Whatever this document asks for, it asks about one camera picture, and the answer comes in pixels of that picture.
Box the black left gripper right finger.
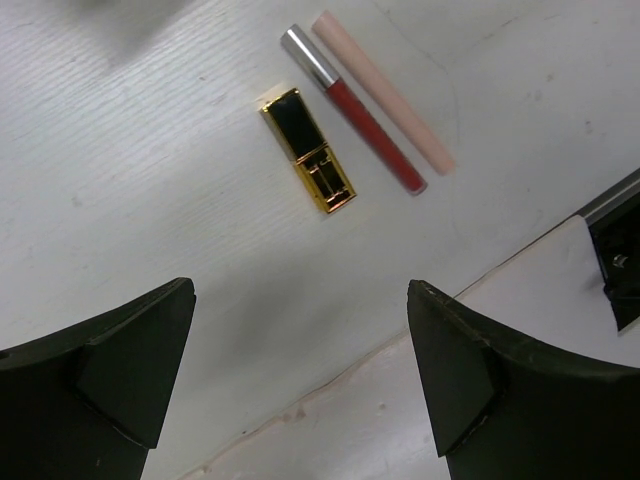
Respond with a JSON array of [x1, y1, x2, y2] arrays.
[[407, 280, 639, 479]]

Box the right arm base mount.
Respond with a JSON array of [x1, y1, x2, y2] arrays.
[[577, 171, 640, 332]]

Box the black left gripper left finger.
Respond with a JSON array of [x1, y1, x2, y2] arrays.
[[1, 278, 195, 479]]

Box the pale pink lip pencil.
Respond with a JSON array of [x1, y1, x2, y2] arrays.
[[312, 10, 456, 175]]

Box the gold black lipstick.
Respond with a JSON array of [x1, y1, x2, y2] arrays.
[[261, 88, 357, 214]]

